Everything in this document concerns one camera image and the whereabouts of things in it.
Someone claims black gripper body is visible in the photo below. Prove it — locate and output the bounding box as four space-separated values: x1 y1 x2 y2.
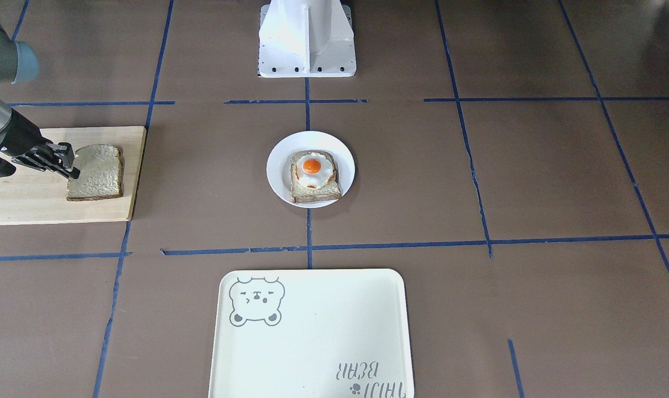
0 111 58 173

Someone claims brown bread slice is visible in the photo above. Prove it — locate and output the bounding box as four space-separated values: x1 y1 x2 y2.
66 144 124 202

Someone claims white round plate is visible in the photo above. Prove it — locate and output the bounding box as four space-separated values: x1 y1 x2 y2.
266 130 357 209

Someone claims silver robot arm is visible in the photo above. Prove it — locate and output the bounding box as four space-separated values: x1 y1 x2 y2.
0 23 80 180

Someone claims wooden cutting board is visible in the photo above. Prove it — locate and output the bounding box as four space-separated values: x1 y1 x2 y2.
0 126 147 225

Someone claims toast with fried egg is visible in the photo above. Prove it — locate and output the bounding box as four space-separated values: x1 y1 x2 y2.
290 150 342 203

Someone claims cream bear tray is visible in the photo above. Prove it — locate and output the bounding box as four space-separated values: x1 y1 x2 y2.
208 269 415 397

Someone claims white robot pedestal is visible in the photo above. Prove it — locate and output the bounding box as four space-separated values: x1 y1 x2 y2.
257 1 357 78

